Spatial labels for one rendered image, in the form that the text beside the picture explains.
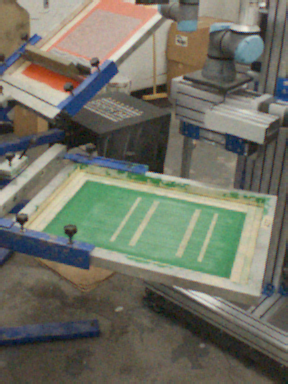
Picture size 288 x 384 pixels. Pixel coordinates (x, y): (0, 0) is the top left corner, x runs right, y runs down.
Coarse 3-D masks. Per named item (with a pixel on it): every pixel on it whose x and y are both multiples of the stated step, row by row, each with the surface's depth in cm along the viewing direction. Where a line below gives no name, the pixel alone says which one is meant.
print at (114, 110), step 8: (88, 104) 290; (96, 104) 290; (104, 104) 290; (112, 104) 291; (120, 104) 291; (96, 112) 279; (104, 112) 279; (112, 112) 280; (120, 112) 280; (128, 112) 281; (136, 112) 281; (112, 120) 269
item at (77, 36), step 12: (108, 0) 281; (120, 0) 276; (96, 12) 277; (108, 12) 273; (120, 12) 268; (84, 24) 274; (96, 24) 269; (72, 36) 271; (84, 36) 266; (60, 48) 267; (72, 48) 263; (24, 72) 265; (36, 72) 261; (48, 72) 257
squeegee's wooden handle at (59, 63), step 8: (32, 48) 257; (32, 56) 260; (40, 56) 252; (48, 56) 246; (56, 56) 243; (48, 64) 252; (56, 64) 244; (64, 64) 237; (72, 64) 236; (72, 72) 238
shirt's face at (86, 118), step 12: (96, 96) 302; (108, 96) 303; (120, 96) 303; (84, 108) 284; (144, 108) 287; (156, 108) 287; (72, 120) 268; (84, 120) 269; (96, 120) 269; (108, 120) 270; (120, 120) 269; (132, 120) 270; (96, 132) 255
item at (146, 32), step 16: (80, 0) 285; (64, 16) 280; (160, 16) 246; (48, 32) 276; (144, 32) 242; (128, 48) 239; (16, 64) 269; (0, 80) 265; (16, 80) 257; (48, 96) 238
